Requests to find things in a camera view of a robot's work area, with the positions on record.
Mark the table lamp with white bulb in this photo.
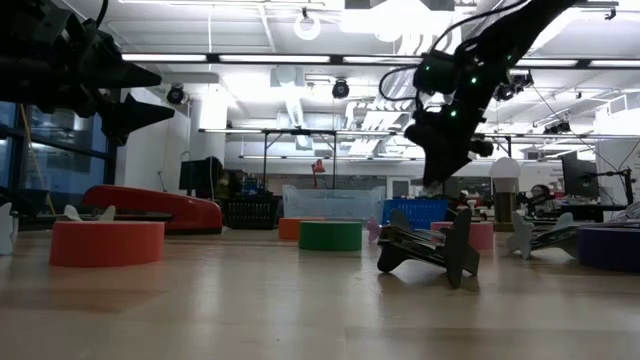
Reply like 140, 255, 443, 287
488, 155, 523, 233

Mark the pale purple staple remover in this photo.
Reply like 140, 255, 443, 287
366, 216, 384, 245

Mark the orange tape roll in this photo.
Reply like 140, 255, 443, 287
278, 216, 326, 242

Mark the black monitor on arm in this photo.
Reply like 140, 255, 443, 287
559, 149, 637, 207

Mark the beige staple remover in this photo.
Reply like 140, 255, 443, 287
63, 203, 117, 223

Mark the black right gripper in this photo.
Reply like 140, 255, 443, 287
403, 98, 497, 188

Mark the red-orange tape roll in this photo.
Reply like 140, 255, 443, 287
48, 220, 166, 268

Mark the clear plastic bin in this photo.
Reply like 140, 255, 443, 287
281, 184, 387, 230

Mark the black monitor on stand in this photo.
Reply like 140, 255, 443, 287
178, 156, 225, 197

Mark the light blue staple remover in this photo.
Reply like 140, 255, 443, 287
0, 201, 14, 256

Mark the red desk lamp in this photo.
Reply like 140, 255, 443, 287
310, 158, 327, 190

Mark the pink tape roll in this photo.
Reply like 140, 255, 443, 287
429, 220, 496, 252

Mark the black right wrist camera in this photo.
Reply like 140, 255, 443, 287
412, 49, 457, 96

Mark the black metal frame stand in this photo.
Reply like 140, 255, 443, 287
198, 127, 514, 191

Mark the dark staple remover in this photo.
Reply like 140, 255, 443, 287
375, 206, 482, 290

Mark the white cable bundle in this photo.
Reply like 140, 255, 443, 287
612, 201, 640, 224

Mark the blue plastic basket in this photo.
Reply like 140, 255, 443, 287
381, 198, 451, 232

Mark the cream white staple remover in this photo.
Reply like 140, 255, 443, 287
506, 210, 582, 261

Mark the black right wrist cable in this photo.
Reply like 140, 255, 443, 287
378, 0, 531, 104

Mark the dark blue tape roll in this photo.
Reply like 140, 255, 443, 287
576, 224, 640, 274

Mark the long ceiling light strip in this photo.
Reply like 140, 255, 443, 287
122, 52, 640, 70

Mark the red stapler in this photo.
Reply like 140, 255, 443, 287
81, 184, 224, 236

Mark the yellow cable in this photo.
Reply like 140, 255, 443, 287
18, 103, 57, 216

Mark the black plastic basket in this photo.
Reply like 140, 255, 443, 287
219, 194, 282, 231

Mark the white ring light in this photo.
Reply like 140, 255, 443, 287
292, 8, 323, 42

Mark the green tape roll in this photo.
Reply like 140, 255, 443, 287
298, 220, 364, 253

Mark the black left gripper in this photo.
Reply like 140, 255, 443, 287
0, 0, 177, 147

